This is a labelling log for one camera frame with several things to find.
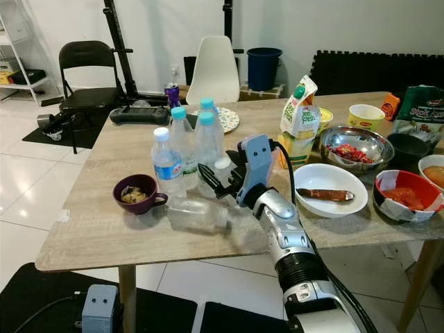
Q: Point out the white capped plastic bottle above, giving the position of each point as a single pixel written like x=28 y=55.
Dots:
x=223 y=166

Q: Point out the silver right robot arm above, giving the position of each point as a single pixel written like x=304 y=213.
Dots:
x=288 y=243

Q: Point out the teal capped water bottle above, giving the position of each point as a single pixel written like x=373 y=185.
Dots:
x=182 y=135
x=207 y=149
x=207 y=104

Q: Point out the patterned plate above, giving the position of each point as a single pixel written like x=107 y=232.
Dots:
x=229 y=119

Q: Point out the clear plastic bottle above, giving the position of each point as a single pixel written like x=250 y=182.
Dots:
x=194 y=215

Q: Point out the white capped water bottle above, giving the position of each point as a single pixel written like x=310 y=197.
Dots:
x=168 y=170

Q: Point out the low cardboard box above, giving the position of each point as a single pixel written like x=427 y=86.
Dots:
x=274 y=92

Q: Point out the purple drink can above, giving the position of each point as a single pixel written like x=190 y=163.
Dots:
x=172 y=96

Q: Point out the green white juice carton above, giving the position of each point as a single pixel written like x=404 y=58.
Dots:
x=298 y=111

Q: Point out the purple cup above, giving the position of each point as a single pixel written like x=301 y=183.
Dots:
x=130 y=207

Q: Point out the white plastic chair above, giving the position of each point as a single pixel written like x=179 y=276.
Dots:
x=211 y=69

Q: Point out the dark blue bucket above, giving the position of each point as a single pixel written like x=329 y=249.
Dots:
x=263 y=69

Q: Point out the brown sausage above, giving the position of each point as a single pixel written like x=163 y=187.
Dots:
x=326 y=195

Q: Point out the black handheld controller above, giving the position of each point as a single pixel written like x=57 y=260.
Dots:
x=139 y=116

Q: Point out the large white bowl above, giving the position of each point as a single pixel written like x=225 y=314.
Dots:
x=333 y=177

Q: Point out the small yellow cup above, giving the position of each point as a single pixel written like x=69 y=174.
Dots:
x=325 y=118

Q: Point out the red snack pile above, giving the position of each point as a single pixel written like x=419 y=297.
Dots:
x=347 y=152

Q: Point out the light wooden dining table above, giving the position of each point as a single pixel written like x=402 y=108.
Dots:
x=90 y=236

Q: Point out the thin black pole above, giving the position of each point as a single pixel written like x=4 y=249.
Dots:
x=227 y=14

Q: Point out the yellow Maggi cup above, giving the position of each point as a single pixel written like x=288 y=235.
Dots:
x=366 y=119

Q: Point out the steel bowl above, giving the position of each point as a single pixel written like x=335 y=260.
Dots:
x=371 y=142

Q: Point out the black floor mat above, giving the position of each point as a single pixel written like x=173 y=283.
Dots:
x=243 y=322
x=41 y=305

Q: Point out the black stand with base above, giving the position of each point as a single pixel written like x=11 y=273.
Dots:
x=118 y=38

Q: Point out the black foam mat stack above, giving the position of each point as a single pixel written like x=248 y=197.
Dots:
x=374 y=73

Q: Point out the orange packet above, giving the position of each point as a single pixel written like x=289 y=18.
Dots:
x=390 y=105

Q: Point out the black folding chair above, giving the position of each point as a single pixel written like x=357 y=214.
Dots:
x=87 y=57

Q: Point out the red bowl with foil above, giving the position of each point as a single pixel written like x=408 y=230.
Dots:
x=406 y=198

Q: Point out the black rubber mat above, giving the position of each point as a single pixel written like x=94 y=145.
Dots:
x=41 y=141

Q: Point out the black bowl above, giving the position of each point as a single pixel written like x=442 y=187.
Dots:
x=408 y=149

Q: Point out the green snack bag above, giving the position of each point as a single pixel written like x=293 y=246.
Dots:
x=423 y=111

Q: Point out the white shelf unit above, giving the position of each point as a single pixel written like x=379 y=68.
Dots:
x=35 y=83

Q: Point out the white bowl with bread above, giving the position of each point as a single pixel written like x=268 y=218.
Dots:
x=436 y=173

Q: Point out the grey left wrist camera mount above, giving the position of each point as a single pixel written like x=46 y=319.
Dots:
x=99 y=309

